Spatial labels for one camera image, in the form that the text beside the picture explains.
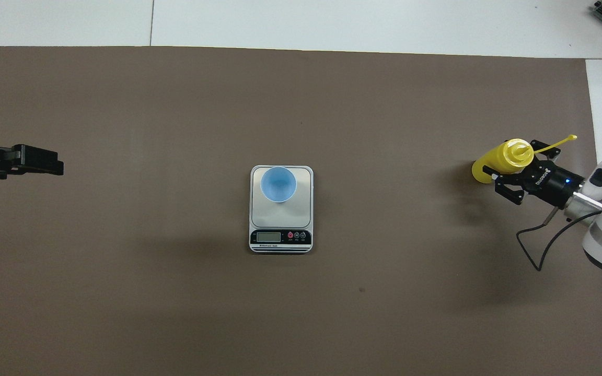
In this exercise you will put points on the silver digital kitchen scale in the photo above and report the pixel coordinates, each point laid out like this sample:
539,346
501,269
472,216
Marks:
280,219

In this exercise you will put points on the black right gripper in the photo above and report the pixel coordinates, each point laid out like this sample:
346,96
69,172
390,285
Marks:
549,181

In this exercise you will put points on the yellow squeeze bottle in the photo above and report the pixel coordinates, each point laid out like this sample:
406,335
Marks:
502,159

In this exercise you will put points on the light blue plastic cup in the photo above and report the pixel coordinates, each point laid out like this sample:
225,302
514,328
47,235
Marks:
278,184

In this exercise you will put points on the brown table mat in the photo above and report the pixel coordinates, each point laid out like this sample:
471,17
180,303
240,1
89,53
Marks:
175,115

